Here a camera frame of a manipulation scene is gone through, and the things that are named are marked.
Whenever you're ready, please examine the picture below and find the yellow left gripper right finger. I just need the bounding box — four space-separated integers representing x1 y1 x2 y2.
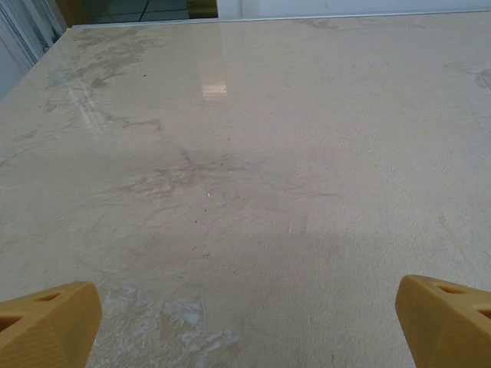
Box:
395 274 491 368

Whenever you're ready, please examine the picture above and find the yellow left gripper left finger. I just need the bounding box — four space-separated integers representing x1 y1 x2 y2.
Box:
0 281 103 368

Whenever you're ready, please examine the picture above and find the corrugated metal side panel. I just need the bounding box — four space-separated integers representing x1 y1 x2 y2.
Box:
0 0 68 101

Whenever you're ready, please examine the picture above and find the brown wooden board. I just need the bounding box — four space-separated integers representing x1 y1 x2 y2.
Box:
56 0 95 28

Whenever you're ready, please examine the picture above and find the aluminium table frame rail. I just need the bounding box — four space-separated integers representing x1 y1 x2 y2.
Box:
65 13 491 31

